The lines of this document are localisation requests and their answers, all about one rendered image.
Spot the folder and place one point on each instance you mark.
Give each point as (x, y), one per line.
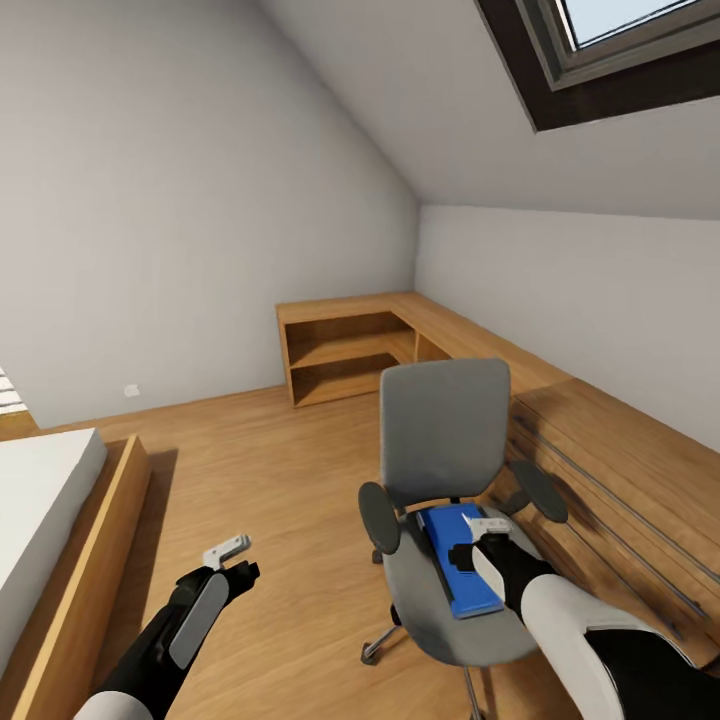
(442, 527)

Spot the swivel chair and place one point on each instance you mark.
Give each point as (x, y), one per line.
(443, 435)

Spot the cabinet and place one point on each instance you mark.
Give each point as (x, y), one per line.
(643, 504)

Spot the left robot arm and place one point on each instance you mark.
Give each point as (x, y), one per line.
(148, 677)

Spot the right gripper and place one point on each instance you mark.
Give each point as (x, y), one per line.
(461, 556)

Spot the bed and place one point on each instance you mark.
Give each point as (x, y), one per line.
(69, 507)

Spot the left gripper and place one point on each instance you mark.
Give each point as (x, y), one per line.
(241, 579)

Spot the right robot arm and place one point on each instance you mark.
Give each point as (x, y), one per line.
(614, 666)

